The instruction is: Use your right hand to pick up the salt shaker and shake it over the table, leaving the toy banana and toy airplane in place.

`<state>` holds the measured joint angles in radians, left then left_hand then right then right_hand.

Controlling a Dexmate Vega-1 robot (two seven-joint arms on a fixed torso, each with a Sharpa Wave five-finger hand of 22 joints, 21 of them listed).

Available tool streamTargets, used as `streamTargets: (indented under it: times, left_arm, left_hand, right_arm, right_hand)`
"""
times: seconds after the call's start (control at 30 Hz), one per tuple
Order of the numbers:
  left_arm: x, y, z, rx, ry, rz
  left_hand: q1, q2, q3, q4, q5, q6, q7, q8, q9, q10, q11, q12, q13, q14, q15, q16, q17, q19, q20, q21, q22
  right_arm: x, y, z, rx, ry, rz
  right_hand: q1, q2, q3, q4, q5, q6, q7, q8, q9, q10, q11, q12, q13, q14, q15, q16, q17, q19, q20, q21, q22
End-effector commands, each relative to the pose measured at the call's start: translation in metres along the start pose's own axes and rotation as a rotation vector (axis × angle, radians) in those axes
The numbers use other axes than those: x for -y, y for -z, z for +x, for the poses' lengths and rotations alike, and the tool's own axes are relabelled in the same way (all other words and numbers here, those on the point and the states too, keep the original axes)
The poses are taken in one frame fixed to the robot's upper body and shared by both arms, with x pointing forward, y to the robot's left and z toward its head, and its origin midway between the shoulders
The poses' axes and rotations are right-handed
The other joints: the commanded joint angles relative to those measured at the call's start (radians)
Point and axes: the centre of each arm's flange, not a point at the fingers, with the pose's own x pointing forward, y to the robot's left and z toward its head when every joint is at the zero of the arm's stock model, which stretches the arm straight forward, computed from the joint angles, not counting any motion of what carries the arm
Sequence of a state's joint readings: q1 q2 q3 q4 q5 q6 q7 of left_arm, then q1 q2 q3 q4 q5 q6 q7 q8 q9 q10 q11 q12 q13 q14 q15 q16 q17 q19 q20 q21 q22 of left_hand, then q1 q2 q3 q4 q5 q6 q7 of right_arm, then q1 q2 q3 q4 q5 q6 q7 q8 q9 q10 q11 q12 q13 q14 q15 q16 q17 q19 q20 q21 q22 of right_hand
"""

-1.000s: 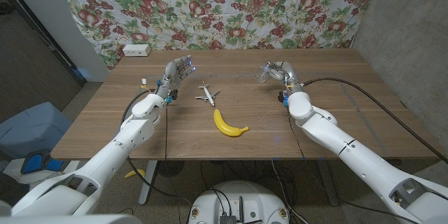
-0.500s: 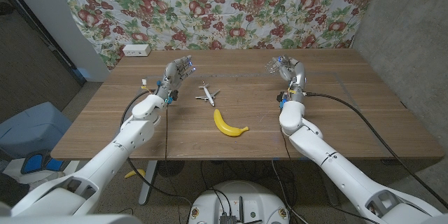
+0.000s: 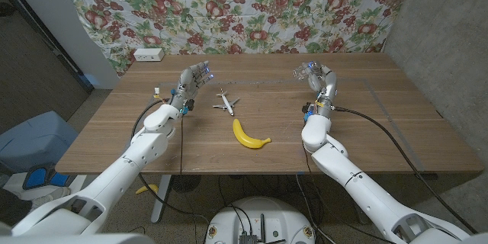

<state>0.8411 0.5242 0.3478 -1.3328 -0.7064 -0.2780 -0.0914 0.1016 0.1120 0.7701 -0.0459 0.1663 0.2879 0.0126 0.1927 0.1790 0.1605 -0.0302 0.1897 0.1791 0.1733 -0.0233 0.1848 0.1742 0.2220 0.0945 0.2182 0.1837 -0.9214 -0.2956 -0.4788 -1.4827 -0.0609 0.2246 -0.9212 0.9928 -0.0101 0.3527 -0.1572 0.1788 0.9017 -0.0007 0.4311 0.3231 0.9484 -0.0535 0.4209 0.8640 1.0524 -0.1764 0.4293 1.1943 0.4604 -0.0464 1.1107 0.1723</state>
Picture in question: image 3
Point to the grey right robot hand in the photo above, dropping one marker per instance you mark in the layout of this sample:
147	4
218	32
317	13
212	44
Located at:
326	84

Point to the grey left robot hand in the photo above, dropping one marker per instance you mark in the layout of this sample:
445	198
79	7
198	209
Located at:
188	85

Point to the clear glass salt shaker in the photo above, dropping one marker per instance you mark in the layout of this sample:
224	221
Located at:
301	71

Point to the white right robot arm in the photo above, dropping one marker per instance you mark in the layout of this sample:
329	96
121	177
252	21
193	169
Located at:
358	187

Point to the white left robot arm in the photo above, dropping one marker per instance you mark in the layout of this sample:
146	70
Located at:
122	171

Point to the white toy airplane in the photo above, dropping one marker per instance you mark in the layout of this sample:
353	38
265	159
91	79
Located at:
227	104

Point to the yellow toy banana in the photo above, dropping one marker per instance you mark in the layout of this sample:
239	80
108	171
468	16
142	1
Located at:
244	139

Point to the small yellow floor banana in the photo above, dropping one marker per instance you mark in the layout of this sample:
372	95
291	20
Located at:
149	187

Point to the white power strip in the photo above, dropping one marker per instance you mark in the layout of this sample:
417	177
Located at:
148	55

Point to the floral fruit print backdrop cloth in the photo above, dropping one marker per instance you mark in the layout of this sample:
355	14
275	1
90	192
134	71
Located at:
236	11

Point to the round black floor disc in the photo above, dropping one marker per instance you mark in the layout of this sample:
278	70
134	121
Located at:
186	183

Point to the white table leg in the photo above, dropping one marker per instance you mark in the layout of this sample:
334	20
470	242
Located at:
162	198

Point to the white robot torso base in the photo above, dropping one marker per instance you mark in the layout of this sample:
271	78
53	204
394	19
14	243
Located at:
263	213

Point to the grey-blue plastic bin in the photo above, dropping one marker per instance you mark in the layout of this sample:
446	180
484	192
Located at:
36	141

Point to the grey shoe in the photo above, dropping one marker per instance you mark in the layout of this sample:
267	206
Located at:
51	198

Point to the blue foot pedal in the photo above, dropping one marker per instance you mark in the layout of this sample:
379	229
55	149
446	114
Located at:
36	177

